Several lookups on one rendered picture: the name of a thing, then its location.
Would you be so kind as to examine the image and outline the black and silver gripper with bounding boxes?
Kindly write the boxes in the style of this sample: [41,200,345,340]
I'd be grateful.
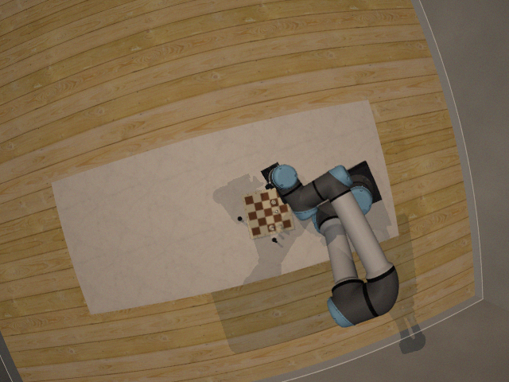
[261,162,279,189]

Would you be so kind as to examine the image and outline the brown and cream chessboard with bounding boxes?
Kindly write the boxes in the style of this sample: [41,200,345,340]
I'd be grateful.
[241,188,294,239]

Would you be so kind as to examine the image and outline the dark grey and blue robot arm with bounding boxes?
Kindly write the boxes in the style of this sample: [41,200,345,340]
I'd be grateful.
[269,165,399,328]

